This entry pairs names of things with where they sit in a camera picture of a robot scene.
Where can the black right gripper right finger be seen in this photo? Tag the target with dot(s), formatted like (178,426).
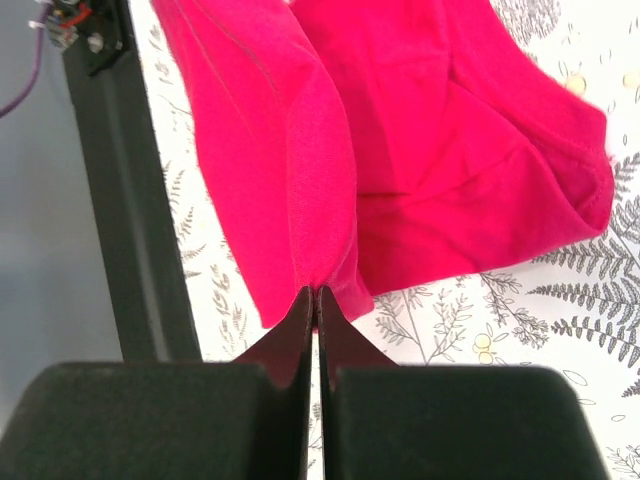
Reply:
(382,420)

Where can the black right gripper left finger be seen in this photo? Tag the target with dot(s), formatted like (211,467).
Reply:
(243,419)

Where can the magenta t shirt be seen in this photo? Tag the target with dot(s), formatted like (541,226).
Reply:
(373,146)

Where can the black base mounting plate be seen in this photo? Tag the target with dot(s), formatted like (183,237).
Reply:
(141,258)

